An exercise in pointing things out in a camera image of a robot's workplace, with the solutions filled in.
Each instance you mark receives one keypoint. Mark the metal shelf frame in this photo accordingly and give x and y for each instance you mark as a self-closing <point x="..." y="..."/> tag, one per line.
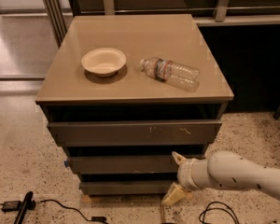
<point x="205" y="12"/>

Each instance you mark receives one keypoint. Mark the blue tape piece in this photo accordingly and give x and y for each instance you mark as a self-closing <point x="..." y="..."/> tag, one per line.
<point x="65" y="164"/>

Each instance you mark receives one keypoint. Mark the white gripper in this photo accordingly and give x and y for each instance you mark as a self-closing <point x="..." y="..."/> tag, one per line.
<point x="186" y="174"/>

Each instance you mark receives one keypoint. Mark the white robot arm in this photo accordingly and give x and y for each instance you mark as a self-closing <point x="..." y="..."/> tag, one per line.
<point x="223" y="170"/>

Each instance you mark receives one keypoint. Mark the white paper bowl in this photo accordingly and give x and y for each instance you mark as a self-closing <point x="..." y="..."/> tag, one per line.
<point x="104" y="62"/>

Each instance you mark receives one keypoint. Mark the black power adapter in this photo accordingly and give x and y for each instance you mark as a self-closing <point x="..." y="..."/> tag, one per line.
<point x="11" y="206"/>

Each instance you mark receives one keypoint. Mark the black bar device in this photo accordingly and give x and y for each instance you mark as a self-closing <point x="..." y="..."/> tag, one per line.
<point x="27" y="204"/>

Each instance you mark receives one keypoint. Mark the grey drawer cabinet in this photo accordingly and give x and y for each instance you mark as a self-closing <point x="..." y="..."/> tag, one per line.
<point x="71" y="94"/>

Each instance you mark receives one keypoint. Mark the grey drawer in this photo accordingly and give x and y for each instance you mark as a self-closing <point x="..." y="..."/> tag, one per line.
<point x="125" y="187"/>
<point x="134" y="133"/>
<point x="106" y="165"/>

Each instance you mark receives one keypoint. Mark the clear plastic water bottle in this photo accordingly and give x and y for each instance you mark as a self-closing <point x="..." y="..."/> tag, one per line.
<point x="175" y="74"/>

